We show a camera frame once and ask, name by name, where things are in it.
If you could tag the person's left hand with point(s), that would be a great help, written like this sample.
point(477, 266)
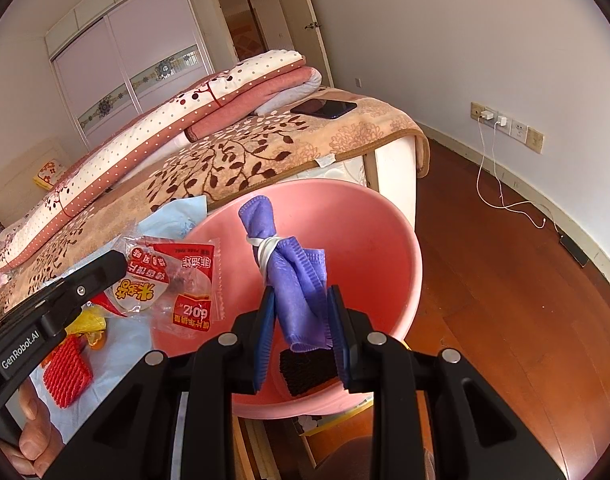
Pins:
point(35, 445)

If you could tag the light blue sheet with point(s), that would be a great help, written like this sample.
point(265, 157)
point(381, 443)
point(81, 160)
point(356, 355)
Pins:
point(125, 355)

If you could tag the polka-dot quilt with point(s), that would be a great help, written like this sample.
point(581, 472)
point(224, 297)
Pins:
point(135, 145)

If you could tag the black device on floor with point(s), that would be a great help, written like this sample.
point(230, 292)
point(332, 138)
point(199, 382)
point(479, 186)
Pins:
point(573, 251)

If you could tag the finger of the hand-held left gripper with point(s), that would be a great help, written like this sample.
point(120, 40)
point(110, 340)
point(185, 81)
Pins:
point(100, 272)

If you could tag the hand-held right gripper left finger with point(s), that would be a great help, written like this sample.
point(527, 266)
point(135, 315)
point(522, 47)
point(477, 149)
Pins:
point(264, 345)

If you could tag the red foam net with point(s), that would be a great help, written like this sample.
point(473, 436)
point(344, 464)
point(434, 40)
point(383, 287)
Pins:
point(67, 372)

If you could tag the white sliding-door wardrobe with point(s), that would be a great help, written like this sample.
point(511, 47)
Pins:
point(135, 35)

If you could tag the black smartphone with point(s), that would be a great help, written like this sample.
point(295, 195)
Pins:
point(325, 108)

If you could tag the white charger plug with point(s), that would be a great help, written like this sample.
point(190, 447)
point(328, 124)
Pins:
point(486, 115)
point(501, 121)

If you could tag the yellow fruit peel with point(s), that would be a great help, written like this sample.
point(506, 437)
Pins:
point(85, 321)

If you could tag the white door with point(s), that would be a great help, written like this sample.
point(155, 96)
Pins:
point(295, 5)

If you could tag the white folded cloth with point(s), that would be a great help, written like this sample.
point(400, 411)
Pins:
point(290, 97)

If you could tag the yellow floral pillow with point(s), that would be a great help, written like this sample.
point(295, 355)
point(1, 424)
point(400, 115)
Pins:
point(50, 175)

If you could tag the pink plastic bucket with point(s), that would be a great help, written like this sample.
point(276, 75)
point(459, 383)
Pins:
point(365, 240)

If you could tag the pink folded blanket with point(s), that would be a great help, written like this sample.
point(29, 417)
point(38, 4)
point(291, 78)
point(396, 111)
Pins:
point(255, 95)

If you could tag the clear snack wrapper red print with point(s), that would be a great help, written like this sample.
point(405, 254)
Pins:
point(185, 280)

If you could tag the wall socket row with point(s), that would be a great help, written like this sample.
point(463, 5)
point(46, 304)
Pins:
point(519, 132)

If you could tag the purple cloth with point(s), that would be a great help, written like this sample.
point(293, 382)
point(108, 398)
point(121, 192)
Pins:
point(295, 270)

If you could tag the black sponge piece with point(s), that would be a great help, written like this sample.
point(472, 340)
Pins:
point(305, 372)

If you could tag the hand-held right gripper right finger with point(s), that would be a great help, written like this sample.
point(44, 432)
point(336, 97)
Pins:
point(339, 345)

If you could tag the brown leaf-print blanket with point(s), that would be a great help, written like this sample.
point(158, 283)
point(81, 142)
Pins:
point(265, 155)

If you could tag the white bed frame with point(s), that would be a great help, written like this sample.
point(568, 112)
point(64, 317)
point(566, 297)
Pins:
point(395, 175)

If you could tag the cream headboard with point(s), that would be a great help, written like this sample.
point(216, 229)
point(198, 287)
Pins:
point(15, 180)

